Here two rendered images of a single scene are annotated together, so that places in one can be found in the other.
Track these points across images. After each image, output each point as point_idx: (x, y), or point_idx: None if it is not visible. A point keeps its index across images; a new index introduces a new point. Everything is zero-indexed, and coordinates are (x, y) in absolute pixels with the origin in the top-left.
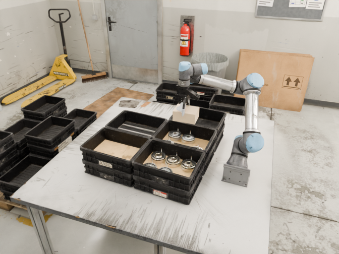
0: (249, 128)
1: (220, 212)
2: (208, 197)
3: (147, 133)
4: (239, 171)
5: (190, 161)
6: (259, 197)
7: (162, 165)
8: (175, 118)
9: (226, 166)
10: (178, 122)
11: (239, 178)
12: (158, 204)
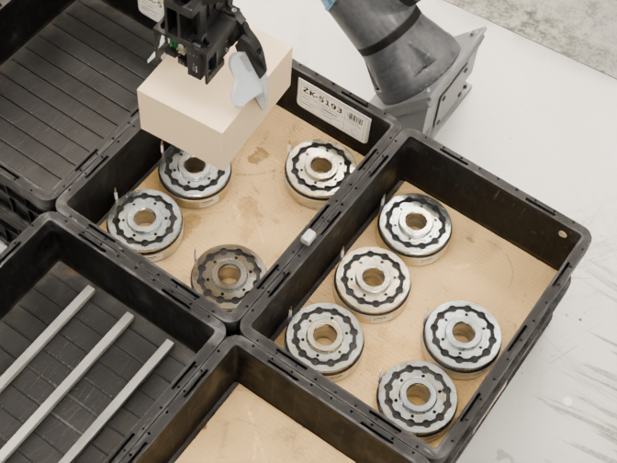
0: None
1: (593, 219)
2: None
3: (56, 362)
4: (465, 63)
5: (409, 211)
6: (530, 73)
7: (376, 340)
8: (231, 148)
9: (436, 95)
10: (103, 166)
11: (460, 86)
12: (525, 430)
